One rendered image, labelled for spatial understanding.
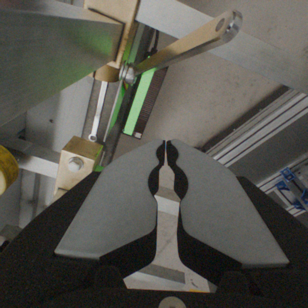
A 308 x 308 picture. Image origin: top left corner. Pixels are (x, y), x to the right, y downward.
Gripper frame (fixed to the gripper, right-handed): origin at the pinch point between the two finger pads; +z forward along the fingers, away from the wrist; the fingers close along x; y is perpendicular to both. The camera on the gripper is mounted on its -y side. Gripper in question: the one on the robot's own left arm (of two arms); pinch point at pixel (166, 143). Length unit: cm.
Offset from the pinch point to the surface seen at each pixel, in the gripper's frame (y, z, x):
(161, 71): 1.0, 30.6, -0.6
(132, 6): -7.6, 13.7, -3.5
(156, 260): 163, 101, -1
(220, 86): 19, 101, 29
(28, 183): 35, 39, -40
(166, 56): -4.1, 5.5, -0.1
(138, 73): -1.8, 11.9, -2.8
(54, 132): 18, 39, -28
